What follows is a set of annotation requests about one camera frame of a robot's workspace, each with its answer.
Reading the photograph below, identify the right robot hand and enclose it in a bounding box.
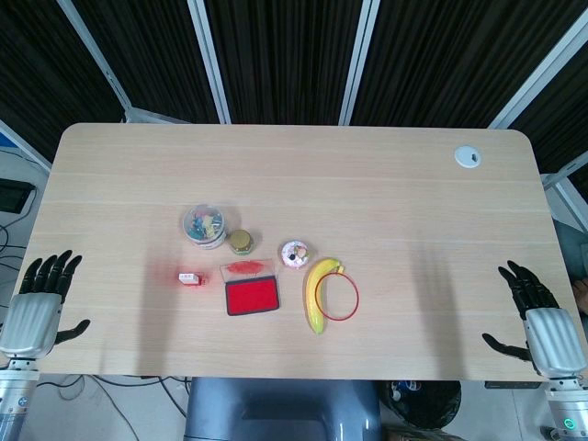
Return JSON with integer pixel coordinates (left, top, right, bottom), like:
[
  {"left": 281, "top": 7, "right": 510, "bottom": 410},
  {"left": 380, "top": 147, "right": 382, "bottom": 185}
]
[{"left": 481, "top": 259, "right": 588, "bottom": 379}]

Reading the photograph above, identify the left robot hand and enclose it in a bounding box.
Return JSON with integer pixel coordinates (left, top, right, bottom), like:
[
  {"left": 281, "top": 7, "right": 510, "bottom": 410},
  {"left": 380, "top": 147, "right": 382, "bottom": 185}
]
[{"left": 0, "top": 249, "right": 91, "bottom": 360}]

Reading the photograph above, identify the small red stamp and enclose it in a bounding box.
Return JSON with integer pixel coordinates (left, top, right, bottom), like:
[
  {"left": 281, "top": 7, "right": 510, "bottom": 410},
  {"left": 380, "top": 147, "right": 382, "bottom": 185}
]
[{"left": 178, "top": 271, "right": 208, "bottom": 289}]

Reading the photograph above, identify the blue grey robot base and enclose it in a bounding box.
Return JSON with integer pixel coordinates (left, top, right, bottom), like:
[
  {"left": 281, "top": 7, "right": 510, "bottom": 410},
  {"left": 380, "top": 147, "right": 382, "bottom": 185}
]
[{"left": 183, "top": 377, "right": 384, "bottom": 441}]

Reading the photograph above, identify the black under-desk control box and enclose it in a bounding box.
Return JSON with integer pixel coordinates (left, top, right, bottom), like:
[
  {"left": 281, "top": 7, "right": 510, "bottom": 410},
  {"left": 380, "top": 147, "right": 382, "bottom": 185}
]
[{"left": 483, "top": 379, "right": 542, "bottom": 391}]

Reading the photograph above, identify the black trash bin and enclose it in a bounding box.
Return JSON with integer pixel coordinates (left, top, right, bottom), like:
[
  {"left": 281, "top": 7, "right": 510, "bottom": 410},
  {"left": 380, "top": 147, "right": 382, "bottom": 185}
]
[{"left": 384, "top": 379, "right": 462, "bottom": 431}]

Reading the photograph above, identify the blue white panel edge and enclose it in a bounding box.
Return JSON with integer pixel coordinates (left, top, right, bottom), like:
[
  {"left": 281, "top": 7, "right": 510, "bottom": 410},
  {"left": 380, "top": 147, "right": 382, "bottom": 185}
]
[{"left": 0, "top": 118, "right": 52, "bottom": 174}]

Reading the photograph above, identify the clear jar of coloured clips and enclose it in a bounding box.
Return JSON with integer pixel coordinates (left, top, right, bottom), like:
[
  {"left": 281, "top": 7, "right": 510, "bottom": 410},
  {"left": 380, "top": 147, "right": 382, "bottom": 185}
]
[{"left": 182, "top": 204, "right": 230, "bottom": 251}]

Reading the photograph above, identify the red ink pad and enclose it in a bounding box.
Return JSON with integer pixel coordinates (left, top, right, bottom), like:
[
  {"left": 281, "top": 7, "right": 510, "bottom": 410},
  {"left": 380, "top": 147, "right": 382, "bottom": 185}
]
[{"left": 220, "top": 258, "right": 282, "bottom": 318}]

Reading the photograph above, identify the small jar with gold lid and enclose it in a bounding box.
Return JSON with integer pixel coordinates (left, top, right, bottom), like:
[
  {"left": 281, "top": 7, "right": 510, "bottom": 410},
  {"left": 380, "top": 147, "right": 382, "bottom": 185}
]
[{"left": 228, "top": 229, "right": 255, "bottom": 256}]

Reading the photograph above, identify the yellow toy banana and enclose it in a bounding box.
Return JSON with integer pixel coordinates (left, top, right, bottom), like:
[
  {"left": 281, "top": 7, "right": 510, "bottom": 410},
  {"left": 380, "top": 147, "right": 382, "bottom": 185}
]
[{"left": 305, "top": 256, "right": 347, "bottom": 335}]

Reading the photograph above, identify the black box with cable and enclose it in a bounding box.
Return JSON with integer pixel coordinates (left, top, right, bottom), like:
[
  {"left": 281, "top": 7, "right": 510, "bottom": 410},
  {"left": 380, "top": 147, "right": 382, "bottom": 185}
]
[{"left": 0, "top": 179, "right": 37, "bottom": 214}]

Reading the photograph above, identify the white partition post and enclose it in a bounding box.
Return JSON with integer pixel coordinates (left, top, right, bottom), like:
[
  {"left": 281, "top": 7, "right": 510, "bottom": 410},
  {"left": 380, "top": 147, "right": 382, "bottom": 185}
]
[
  {"left": 57, "top": 0, "right": 190, "bottom": 125},
  {"left": 187, "top": 0, "right": 232, "bottom": 125},
  {"left": 487, "top": 20, "right": 588, "bottom": 130},
  {"left": 340, "top": 0, "right": 381, "bottom": 126},
  {"left": 540, "top": 155, "right": 588, "bottom": 231}
]

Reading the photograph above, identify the thin red ring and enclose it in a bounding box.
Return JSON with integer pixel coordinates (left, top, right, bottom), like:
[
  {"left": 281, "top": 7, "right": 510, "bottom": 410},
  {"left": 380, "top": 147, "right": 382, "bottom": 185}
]
[{"left": 318, "top": 271, "right": 361, "bottom": 322}]

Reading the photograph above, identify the white cable grommet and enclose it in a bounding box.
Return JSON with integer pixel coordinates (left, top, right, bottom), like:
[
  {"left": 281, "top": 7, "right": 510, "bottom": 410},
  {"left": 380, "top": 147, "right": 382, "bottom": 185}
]
[{"left": 454, "top": 144, "right": 485, "bottom": 170}]

